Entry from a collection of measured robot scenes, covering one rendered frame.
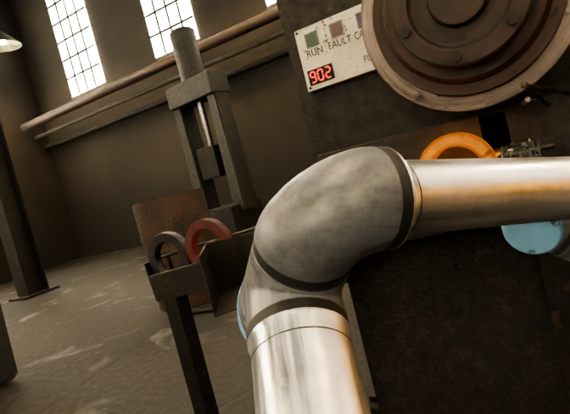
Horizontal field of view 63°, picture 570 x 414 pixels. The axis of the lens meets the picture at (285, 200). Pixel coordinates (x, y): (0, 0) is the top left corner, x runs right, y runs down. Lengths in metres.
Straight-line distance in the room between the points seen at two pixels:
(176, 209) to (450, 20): 2.87
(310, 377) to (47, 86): 12.15
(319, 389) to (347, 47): 1.08
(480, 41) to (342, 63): 0.44
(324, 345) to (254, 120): 8.11
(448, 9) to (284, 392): 0.85
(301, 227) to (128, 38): 10.08
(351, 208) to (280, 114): 7.82
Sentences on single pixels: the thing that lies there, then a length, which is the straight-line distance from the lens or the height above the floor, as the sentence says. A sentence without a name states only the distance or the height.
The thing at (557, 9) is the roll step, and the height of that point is 1.03.
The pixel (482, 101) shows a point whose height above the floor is 0.90.
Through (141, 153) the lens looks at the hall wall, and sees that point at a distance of 10.33.
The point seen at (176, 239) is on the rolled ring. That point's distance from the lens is 1.63.
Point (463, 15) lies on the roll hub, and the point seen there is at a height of 1.07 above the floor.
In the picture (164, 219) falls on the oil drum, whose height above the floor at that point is 0.71.
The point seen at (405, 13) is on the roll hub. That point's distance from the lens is 1.12.
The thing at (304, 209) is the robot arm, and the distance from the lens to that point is 0.46.
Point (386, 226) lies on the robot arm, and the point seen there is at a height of 0.78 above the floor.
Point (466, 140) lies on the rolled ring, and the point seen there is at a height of 0.82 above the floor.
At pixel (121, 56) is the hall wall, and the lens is 10.60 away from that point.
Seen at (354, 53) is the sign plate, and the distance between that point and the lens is 1.37.
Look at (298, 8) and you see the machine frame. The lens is 1.48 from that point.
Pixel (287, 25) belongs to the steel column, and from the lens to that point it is 4.22.
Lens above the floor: 0.85
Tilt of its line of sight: 4 degrees down
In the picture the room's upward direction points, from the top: 14 degrees counter-clockwise
